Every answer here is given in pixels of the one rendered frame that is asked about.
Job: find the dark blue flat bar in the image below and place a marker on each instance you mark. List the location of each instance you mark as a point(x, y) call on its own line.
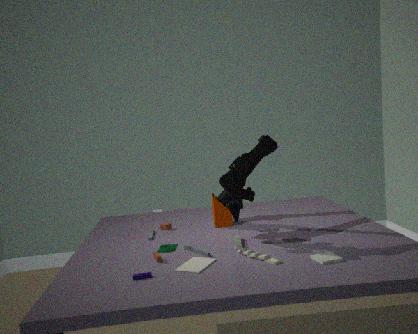
point(142, 276)

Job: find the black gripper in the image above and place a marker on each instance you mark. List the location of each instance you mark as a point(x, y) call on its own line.
point(234, 204)

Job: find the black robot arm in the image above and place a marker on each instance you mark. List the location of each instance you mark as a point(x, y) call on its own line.
point(243, 166)

